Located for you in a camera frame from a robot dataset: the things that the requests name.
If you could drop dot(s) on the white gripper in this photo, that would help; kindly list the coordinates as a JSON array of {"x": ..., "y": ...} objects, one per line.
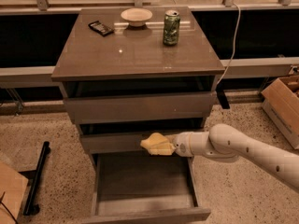
[{"x": 181, "y": 144}]

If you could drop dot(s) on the yellow sponge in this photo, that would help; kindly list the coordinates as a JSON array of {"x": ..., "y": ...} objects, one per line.
[{"x": 157, "y": 144}]

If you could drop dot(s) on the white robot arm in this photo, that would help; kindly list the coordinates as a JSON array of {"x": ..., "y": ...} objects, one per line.
[{"x": 225, "y": 143}]

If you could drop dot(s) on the grey open bottom drawer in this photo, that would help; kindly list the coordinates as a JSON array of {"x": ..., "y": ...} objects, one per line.
[{"x": 137, "y": 188}]

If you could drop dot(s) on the grey top drawer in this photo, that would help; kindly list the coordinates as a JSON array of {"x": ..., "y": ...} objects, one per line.
[{"x": 140, "y": 107}]

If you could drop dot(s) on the grey middle drawer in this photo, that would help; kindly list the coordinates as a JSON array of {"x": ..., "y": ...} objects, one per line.
[{"x": 117, "y": 142}]

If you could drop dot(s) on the grey drawer cabinet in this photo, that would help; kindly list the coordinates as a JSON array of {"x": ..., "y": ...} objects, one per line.
[{"x": 135, "y": 61}]

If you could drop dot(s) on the black power adapter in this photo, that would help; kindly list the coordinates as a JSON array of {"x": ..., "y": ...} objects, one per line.
[{"x": 223, "y": 99}]

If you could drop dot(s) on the cardboard box on right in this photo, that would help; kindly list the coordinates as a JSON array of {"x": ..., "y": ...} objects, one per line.
[{"x": 281, "y": 104}]

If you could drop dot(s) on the cardboard box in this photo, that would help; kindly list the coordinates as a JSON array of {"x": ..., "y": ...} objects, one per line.
[
  {"x": 12, "y": 189},
  {"x": 281, "y": 104}
]

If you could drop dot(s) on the green soda can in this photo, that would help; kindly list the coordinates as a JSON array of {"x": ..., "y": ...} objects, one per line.
[{"x": 171, "y": 27}]

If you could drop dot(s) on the white ceramic bowl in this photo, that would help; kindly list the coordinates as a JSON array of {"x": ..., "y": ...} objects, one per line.
[{"x": 136, "y": 17}]

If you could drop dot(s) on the cardboard box on left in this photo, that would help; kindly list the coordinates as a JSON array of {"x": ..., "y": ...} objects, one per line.
[{"x": 12, "y": 189}]

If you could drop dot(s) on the black floor bracket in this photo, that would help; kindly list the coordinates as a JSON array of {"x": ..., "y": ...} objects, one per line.
[{"x": 30, "y": 207}]

